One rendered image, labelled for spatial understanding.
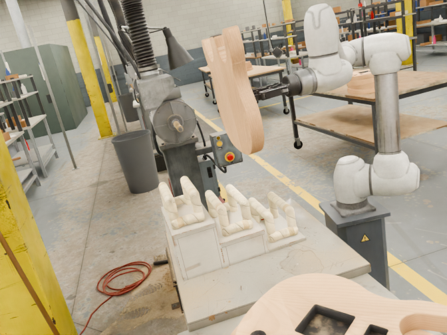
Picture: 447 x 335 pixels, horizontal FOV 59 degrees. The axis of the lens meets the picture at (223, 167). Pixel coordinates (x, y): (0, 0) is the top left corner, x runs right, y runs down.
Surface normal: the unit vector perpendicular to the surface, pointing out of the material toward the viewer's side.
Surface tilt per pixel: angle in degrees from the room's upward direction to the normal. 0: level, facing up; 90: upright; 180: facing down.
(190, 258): 90
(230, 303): 0
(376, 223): 90
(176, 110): 82
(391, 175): 80
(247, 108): 73
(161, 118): 86
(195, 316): 0
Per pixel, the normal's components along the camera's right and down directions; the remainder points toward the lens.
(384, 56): -0.36, 0.33
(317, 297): -0.19, -0.93
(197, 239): 0.28, 0.25
